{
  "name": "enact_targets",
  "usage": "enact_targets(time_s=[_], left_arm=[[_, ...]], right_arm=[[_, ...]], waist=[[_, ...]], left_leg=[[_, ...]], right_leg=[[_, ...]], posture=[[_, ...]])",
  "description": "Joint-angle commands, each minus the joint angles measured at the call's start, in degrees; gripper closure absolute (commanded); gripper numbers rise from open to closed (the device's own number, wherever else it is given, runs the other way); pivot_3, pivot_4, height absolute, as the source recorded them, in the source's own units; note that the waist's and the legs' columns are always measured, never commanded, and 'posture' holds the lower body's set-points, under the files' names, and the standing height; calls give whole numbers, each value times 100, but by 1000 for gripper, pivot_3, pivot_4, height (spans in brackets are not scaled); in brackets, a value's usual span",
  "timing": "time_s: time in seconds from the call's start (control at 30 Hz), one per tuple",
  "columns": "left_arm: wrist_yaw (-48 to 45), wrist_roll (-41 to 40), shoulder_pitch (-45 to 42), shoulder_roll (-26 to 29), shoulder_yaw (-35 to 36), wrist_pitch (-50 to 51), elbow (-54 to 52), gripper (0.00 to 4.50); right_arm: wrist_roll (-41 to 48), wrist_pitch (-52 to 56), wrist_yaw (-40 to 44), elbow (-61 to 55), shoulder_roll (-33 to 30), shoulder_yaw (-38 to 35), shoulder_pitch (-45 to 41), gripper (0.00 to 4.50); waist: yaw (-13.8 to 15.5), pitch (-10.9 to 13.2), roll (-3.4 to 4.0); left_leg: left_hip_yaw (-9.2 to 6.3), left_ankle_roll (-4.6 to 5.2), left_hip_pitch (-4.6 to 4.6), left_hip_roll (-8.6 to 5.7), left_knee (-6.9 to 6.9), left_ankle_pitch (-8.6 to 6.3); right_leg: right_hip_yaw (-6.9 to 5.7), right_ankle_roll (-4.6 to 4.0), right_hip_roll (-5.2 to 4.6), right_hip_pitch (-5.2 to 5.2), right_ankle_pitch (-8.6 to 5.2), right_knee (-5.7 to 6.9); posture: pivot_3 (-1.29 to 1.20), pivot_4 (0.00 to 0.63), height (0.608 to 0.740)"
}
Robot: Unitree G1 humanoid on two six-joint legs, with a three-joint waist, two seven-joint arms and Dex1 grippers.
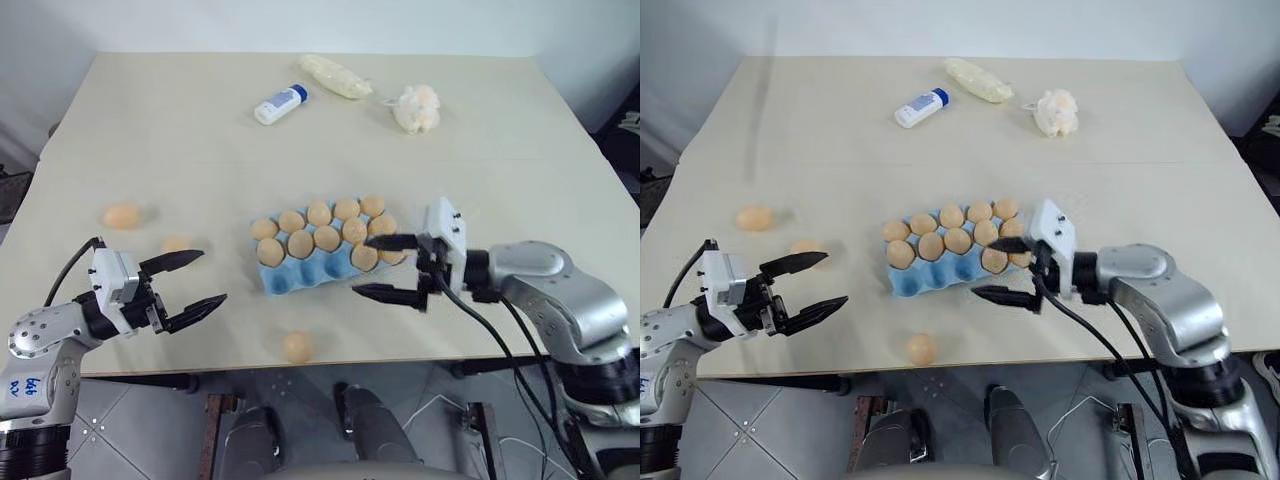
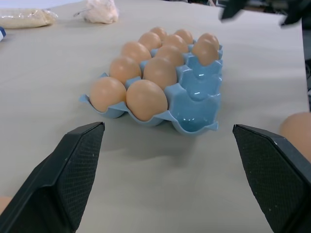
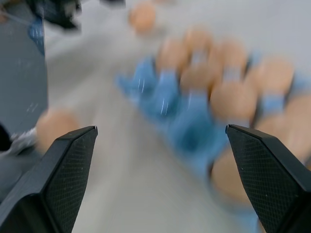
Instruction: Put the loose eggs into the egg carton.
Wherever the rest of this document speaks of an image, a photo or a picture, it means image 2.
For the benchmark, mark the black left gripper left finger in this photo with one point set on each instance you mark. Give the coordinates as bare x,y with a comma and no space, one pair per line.
48,184

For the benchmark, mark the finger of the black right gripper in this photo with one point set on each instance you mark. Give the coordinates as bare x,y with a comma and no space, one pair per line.
230,9
294,14

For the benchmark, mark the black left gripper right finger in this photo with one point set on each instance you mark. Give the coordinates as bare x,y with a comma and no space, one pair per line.
277,174

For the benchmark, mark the brown egg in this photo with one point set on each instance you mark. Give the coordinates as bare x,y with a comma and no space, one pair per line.
150,40
184,36
205,53
159,32
175,42
147,99
135,51
170,54
209,37
3,204
298,126
108,93
124,69
160,70

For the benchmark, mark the blue plastic egg tray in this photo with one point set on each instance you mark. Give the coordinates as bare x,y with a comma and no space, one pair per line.
194,106

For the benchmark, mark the blue and white package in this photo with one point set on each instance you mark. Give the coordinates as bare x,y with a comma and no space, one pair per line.
2,32

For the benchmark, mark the clear bag of rice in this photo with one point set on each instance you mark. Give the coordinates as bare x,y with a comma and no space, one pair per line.
24,18

